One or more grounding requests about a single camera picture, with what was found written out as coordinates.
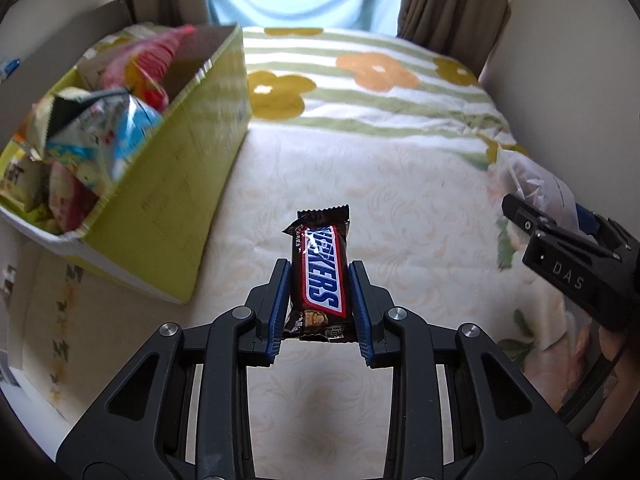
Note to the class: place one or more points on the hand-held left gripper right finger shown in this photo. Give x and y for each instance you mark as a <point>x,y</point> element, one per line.
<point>361,310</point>

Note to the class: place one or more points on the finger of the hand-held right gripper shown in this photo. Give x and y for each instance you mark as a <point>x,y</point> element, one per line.
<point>612,237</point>
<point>525,215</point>

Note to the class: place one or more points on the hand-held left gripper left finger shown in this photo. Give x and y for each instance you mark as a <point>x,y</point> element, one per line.
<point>277,310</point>

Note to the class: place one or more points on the brown chocolate bar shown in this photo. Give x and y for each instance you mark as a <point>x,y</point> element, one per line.
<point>320,270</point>

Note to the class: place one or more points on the green cardboard box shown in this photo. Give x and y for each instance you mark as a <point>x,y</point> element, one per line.
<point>200,185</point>

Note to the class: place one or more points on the silver blue snack bag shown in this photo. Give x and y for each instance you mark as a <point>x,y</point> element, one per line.
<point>110,130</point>

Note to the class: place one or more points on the pink snack packet yellow print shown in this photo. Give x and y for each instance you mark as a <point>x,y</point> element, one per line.
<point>145,55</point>

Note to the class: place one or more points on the cream patterned bed sheet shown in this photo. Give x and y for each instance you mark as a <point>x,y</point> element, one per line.
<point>300,170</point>

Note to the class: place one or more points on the floral striped blanket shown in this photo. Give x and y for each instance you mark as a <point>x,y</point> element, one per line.
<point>360,90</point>

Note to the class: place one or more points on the small pink snack packet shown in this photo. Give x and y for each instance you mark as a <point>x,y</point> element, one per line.
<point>70,200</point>

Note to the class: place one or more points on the white yellow snack packet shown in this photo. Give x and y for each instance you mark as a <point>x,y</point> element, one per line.
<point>20,180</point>

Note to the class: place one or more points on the cream yellow snack packet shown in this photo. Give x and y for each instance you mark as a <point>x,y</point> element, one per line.
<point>37,120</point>

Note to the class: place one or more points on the small blue white object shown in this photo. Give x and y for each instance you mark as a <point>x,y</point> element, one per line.
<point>9,66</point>

